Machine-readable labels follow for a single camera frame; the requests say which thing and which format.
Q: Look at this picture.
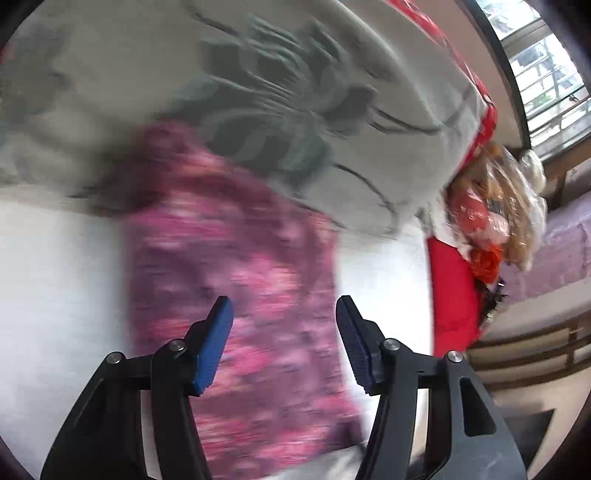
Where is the pale purple sheet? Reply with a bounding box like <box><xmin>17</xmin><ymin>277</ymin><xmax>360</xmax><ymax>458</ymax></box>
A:
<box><xmin>496</xmin><ymin>189</ymin><xmax>591</xmax><ymax>324</ymax></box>

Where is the white quilted mattress cover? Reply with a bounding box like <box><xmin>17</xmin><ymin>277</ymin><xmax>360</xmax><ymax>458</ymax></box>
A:
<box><xmin>0</xmin><ymin>185</ymin><xmax>435</xmax><ymax>480</ymax></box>

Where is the grey floral pillow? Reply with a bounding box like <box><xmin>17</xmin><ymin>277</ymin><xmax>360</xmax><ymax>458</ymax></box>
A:
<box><xmin>0</xmin><ymin>0</ymin><xmax>490</xmax><ymax>236</ymax></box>

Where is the plain red cloth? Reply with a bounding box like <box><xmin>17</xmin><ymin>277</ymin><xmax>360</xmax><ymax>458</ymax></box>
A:
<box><xmin>427</xmin><ymin>235</ymin><xmax>490</xmax><ymax>358</ymax></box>

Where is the clear bag of plush toys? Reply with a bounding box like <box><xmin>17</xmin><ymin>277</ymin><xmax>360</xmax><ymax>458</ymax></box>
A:
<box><xmin>443</xmin><ymin>143</ymin><xmax>550</xmax><ymax>273</ymax></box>

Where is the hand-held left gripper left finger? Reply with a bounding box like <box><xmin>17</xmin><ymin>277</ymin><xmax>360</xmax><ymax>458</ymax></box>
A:
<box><xmin>39</xmin><ymin>295</ymin><xmax>235</xmax><ymax>480</ymax></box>

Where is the purple floral shirt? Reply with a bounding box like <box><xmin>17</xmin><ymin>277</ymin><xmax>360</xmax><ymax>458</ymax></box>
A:
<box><xmin>122</xmin><ymin>121</ymin><xmax>370</xmax><ymax>478</ymax></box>

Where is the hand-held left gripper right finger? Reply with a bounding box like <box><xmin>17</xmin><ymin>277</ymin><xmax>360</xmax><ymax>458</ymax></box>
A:
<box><xmin>335</xmin><ymin>295</ymin><xmax>529</xmax><ymax>480</ymax></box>

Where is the orange plastic bag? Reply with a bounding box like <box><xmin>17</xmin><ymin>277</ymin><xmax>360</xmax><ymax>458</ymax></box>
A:
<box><xmin>468</xmin><ymin>247</ymin><xmax>504</xmax><ymax>282</ymax></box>

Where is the wooden bed frame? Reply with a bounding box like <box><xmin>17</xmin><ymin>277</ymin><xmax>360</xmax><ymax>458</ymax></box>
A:
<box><xmin>466</xmin><ymin>318</ymin><xmax>591</xmax><ymax>386</ymax></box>

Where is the window with metal bars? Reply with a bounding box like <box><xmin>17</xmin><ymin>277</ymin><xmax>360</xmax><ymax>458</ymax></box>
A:
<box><xmin>475</xmin><ymin>0</ymin><xmax>591</xmax><ymax>153</ymax></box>

